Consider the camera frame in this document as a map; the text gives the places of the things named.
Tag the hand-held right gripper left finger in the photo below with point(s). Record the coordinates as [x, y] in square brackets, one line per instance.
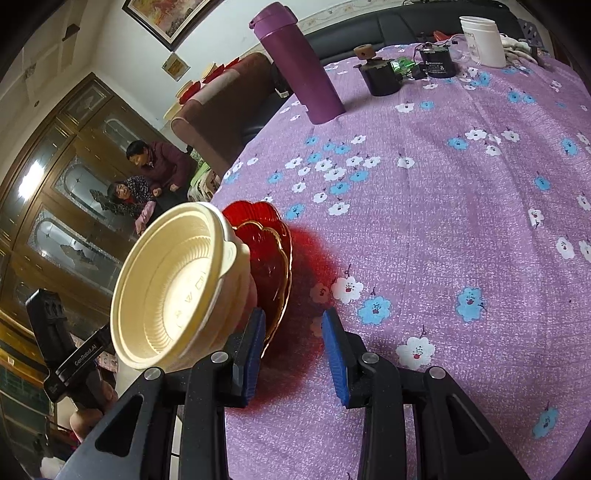
[251, 364]

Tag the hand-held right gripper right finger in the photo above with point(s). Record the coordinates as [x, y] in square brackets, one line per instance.
[334, 364]

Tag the red glass plate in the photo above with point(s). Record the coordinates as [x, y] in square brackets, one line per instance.
[251, 212]
[270, 272]

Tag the person's left hand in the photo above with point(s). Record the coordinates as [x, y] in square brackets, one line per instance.
[87, 422]

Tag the wooden glass-door cabinet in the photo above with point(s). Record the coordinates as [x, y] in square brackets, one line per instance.
[46, 184]

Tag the brown armchair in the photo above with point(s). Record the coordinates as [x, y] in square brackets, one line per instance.
[221, 115]

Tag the red and cream dish pile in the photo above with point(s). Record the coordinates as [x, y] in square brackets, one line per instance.
[189, 92]

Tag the purple thermos bottle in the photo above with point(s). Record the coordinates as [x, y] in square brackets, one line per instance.
[304, 78]

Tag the black jar with cork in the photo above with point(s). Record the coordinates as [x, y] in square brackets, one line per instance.
[381, 78]

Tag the small framed picture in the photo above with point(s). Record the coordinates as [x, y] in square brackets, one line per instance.
[175, 67]

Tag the green packet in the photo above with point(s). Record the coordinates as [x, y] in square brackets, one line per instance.
[406, 67]

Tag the framed landscape painting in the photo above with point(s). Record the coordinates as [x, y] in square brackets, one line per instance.
[161, 18]

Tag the black leather sofa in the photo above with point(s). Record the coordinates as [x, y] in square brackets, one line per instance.
[392, 23]

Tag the white plastic jar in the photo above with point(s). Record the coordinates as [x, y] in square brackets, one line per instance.
[482, 44]

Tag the white knitted gloves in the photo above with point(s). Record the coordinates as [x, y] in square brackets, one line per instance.
[519, 50]

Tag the grey perforated stand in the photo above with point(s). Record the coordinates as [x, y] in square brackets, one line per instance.
[531, 30]

